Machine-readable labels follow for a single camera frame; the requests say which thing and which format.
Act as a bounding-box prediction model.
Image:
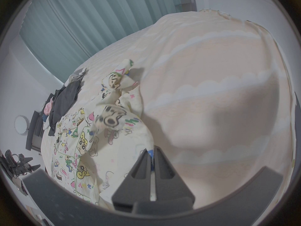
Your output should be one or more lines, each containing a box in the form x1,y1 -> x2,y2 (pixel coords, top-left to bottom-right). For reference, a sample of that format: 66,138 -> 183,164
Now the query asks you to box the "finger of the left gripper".
18,154 -> 33,164
25,164 -> 41,173

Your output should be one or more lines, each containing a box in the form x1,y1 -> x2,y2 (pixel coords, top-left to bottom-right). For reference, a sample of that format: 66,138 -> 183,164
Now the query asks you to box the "black cabinet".
25,93 -> 55,153

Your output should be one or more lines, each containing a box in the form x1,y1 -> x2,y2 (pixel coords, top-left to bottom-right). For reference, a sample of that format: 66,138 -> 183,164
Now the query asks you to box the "blue-green curtain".
19,0 -> 188,84

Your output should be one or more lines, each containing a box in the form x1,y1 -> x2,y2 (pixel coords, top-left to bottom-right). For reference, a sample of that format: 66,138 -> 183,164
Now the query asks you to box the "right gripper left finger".
112,148 -> 152,211

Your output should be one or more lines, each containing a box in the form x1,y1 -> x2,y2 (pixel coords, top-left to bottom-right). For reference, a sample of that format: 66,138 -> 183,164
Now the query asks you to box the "white printed pyjama top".
50,59 -> 157,209

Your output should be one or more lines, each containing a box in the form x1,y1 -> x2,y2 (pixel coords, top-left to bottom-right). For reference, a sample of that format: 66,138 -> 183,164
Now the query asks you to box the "black garment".
48,80 -> 83,136

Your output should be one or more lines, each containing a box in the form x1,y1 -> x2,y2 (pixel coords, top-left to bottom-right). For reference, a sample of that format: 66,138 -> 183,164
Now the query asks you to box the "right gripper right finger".
153,145 -> 195,205

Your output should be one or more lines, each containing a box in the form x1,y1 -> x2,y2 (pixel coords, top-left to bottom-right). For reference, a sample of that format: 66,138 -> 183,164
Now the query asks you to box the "bed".
40,0 -> 300,211

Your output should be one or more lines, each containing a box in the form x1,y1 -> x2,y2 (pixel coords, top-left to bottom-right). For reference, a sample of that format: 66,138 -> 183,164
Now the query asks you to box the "grey bedside table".
176,0 -> 197,12

